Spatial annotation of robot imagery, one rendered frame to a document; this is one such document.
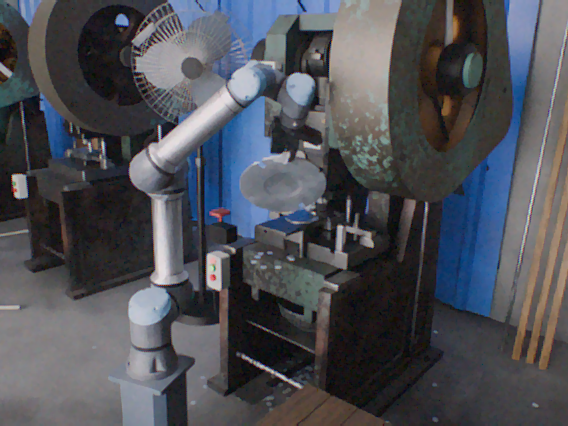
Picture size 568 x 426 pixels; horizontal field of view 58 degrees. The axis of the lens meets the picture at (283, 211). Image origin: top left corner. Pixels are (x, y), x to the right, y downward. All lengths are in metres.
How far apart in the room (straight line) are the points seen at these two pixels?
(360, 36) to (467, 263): 1.87
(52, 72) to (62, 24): 0.23
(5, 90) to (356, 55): 3.48
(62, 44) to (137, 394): 1.73
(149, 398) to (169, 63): 1.53
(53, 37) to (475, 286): 2.49
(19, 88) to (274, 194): 3.10
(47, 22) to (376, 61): 1.76
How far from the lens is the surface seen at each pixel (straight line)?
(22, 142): 4.83
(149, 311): 1.52
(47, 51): 2.72
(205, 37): 2.49
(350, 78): 1.40
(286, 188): 1.75
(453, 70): 1.63
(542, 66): 2.82
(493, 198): 2.90
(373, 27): 1.38
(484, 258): 3.00
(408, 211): 2.10
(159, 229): 1.57
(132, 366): 1.62
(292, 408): 1.65
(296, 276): 1.86
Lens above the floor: 1.35
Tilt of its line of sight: 17 degrees down
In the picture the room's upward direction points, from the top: 2 degrees clockwise
